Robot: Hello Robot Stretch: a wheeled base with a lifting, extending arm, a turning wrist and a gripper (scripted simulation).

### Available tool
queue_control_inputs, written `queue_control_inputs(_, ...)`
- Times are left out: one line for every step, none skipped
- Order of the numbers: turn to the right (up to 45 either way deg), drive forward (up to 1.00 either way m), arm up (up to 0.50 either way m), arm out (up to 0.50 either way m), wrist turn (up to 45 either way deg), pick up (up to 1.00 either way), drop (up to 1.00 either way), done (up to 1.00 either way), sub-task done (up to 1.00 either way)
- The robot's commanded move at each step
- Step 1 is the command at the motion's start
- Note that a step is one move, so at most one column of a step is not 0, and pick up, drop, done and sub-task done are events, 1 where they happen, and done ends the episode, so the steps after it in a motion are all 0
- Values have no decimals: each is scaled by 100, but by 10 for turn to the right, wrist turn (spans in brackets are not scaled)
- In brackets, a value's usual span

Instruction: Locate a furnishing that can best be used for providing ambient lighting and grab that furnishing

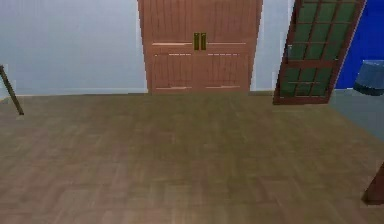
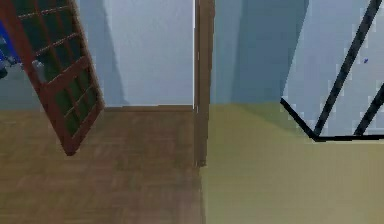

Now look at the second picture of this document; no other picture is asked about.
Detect brown glazed room door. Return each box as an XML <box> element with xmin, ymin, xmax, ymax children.
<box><xmin>0</xmin><ymin>0</ymin><xmax>106</xmax><ymax>157</ymax></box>

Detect brown door frame post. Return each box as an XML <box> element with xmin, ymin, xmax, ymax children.
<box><xmin>193</xmin><ymin>0</ymin><xmax>216</xmax><ymax>168</ymax></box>

